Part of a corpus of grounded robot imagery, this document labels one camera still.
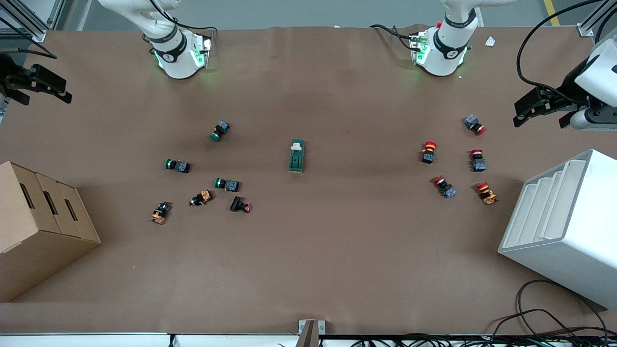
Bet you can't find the green load switch white handle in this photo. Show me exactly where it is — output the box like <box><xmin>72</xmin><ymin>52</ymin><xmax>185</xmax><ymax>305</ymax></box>
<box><xmin>289</xmin><ymin>139</ymin><xmax>306</xmax><ymax>174</ymax></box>

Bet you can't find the white slotted storage rack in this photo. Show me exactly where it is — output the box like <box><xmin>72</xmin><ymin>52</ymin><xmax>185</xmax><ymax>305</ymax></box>
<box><xmin>498</xmin><ymin>149</ymin><xmax>617</xmax><ymax>310</ymax></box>

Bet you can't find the brown cardboard box with slots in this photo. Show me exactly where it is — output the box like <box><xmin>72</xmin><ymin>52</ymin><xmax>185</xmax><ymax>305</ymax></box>
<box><xmin>0</xmin><ymin>160</ymin><xmax>102</xmax><ymax>303</ymax></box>

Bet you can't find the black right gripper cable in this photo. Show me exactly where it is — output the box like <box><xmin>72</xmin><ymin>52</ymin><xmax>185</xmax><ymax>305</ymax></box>
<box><xmin>0</xmin><ymin>47</ymin><xmax>58</xmax><ymax>60</ymax></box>

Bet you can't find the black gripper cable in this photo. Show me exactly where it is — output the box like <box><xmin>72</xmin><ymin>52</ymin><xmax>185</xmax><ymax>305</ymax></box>
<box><xmin>517</xmin><ymin>0</ymin><xmax>617</xmax><ymax>106</ymax></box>
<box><xmin>0</xmin><ymin>47</ymin><xmax>58</xmax><ymax>60</ymax></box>

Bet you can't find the aluminium frame profile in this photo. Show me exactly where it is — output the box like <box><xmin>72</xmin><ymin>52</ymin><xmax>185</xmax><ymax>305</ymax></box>
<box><xmin>0</xmin><ymin>0</ymin><xmax>66</xmax><ymax>43</ymax></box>
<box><xmin>577</xmin><ymin>0</ymin><xmax>617</xmax><ymax>37</ymax></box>

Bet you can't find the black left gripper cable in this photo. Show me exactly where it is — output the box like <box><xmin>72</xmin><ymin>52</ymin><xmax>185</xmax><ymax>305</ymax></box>
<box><xmin>517</xmin><ymin>0</ymin><xmax>617</xmax><ymax>106</ymax></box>

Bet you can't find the black right arm base cable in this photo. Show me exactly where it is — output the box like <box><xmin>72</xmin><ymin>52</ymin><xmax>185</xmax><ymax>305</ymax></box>
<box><xmin>147</xmin><ymin>0</ymin><xmax>217</xmax><ymax>37</ymax></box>

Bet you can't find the black arm base cable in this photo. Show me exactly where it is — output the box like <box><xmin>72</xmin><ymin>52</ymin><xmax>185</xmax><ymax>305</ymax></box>
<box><xmin>369</xmin><ymin>23</ymin><xmax>421</xmax><ymax>52</ymax></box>
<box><xmin>147</xmin><ymin>0</ymin><xmax>217</xmax><ymax>37</ymax></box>

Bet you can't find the black left arm base cable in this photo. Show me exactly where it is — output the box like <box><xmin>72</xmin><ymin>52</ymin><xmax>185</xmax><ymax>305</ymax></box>
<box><xmin>369</xmin><ymin>23</ymin><xmax>421</xmax><ymax>52</ymax></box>

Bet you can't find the black selector switch orange block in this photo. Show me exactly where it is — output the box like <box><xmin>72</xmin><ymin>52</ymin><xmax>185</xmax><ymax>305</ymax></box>
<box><xmin>189</xmin><ymin>189</ymin><xmax>214</xmax><ymax>207</ymax></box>
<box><xmin>150</xmin><ymin>201</ymin><xmax>172</xmax><ymax>225</ymax></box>

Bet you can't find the black looping cable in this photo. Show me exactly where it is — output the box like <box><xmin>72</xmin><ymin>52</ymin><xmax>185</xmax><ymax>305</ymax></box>
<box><xmin>517</xmin><ymin>280</ymin><xmax>609</xmax><ymax>338</ymax></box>

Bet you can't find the black tangled cable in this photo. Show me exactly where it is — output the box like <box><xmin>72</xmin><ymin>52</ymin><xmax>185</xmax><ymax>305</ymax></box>
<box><xmin>482</xmin><ymin>307</ymin><xmax>617</xmax><ymax>347</ymax></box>

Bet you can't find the black switch with red lens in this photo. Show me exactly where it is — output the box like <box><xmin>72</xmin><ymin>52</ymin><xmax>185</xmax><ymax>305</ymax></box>
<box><xmin>229</xmin><ymin>195</ymin><xmax>253</xmax><ymax>214</ymax></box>

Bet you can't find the metal table edge bracket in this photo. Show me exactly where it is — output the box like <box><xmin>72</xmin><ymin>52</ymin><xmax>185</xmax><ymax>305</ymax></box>
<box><xmin>298</xmin><ymin>320</ymin><xmax>326</xmax><ymax>347</ymax></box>

